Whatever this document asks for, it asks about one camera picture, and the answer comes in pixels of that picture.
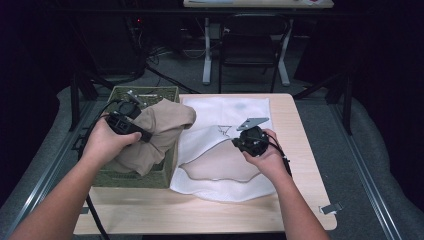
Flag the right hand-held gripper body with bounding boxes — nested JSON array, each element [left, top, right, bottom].
[[236, 117, 270, 158]]

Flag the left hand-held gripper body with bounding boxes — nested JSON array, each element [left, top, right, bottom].
[[105, 89, 153, 144]]

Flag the beige garment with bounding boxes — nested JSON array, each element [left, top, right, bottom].
[[113, 98, 197, 177]]

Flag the green woven basket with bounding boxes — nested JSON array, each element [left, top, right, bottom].
[[93, 85, 181, 189]]

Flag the person's left hand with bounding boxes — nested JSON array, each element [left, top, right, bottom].
[[81, 113, 143, 168]]

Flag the person's right hand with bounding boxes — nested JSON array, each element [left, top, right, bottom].
[[242, 129, 291, 184]]

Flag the black metal stand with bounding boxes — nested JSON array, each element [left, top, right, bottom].
[[293, 71, 354, 136], [68, 71, 116, 133]]

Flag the dark computer case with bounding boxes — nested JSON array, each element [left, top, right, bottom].
[[79, 13, 148, 76]]

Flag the black folding chair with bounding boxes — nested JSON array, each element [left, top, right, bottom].
[[218, 13, 292, 94]]

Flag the white-legged wooden desk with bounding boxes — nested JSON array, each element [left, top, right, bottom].
[[183, 0, 334, 87]]

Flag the right hand-held gripper cable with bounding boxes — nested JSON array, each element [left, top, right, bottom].
[[266, 133, 293, 178]]

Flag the black floor bracket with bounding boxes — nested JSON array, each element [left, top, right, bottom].
[[70, 126, 91, 152]]

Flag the black floor cables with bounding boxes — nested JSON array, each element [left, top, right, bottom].
[[145, 46, 201, 95]]

